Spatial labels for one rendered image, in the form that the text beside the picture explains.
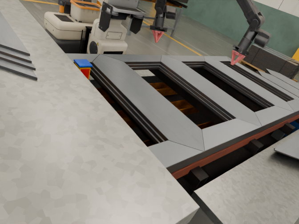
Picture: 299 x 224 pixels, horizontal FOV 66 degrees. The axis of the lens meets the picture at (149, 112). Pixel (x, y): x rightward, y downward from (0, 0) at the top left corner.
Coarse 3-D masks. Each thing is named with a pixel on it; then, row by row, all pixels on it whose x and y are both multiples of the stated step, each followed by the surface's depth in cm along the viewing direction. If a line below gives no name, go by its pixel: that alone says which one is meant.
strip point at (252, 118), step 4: (244, 116) 108; (248, 116) 110; (252, 116) 111; (256, 116) 112; (244, 120) 105; (248, 120) 106; (252, 120) 107; (256, 120) 109; (256, 124) 105; (260, 124) 106
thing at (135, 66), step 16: (128, 64) 121; (144, 64) 128; (160, 64) 136; (192, 64) 156; (208, 64) 163; (176, 80) 127; (224, 80) 154; (256, 80) 171; (256, 96) 140; (288, 96) 157; (128, 112) 89; (224, 112) 109; (144, 128) 83; (224, 144) 86; (192, 160) 75
